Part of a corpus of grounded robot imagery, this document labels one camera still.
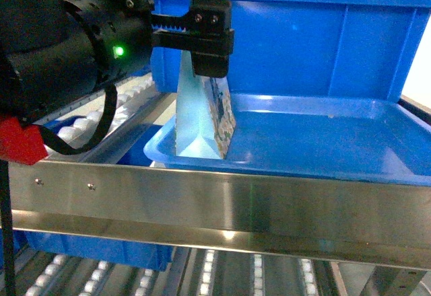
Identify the blue bin lower shelf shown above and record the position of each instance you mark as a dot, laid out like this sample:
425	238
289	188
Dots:
137	254

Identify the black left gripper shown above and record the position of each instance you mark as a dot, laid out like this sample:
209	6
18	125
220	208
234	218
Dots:
120	33

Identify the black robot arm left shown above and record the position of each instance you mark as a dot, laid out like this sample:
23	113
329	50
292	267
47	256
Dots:
54	52

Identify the white roller conveyor track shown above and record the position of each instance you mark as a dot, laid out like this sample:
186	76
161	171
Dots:
82	131

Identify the flower gift bag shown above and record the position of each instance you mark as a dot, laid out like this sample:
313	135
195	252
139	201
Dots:
205	121

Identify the large blue plastic bin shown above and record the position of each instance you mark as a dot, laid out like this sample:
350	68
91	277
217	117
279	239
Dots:
315	86

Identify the steel rack front rail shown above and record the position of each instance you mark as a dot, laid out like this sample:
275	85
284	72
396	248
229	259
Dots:
382	224

